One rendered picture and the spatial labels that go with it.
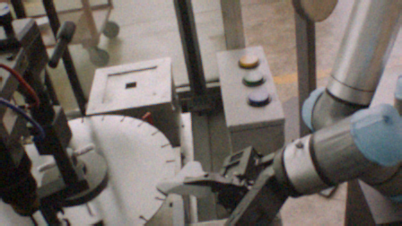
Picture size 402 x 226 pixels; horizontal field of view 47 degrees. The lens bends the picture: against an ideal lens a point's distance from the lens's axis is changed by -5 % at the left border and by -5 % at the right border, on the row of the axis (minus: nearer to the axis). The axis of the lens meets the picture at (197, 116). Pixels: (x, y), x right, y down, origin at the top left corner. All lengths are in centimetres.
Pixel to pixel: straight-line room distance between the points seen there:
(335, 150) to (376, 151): 5
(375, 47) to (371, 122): 15
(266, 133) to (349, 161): 35
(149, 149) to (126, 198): 11
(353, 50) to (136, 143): 38
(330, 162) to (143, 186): 29
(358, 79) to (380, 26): 8
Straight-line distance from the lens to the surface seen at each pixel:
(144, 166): 77
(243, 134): 91
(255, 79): 100
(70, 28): 62
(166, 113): 101
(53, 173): 81
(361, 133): 58
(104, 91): 107
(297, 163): 62
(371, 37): 69
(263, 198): 64
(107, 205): 73
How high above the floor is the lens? 146
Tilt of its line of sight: 37 degrees down
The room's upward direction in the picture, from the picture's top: 11 degrees counter-clockwise
